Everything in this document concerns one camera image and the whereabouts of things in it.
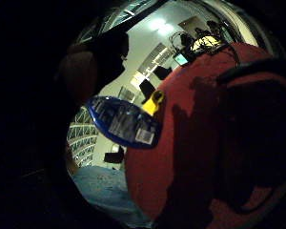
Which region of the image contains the small lit monitor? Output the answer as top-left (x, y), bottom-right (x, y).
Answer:
top-left (174, 52), bottom-right (190, 67)

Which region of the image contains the yellow equipment on table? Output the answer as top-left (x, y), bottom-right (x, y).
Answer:
top-left (192, 35), bottom-right (223, 52)

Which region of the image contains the black cable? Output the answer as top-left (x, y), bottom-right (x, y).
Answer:
top-left (222, 42), bottom-right (242, 69)

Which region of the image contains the black office chair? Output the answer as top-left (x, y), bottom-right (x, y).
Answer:
top-left (153, 65), bottom-right (174, 81)
top-left (103, 146), bottom-right (126, 165)
top-left (138, 78), bottom-right (156, 102)

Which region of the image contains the blue packet with yellow tab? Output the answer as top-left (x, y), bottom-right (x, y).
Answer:
top-left (86, 90), bottom-right (166, 150)

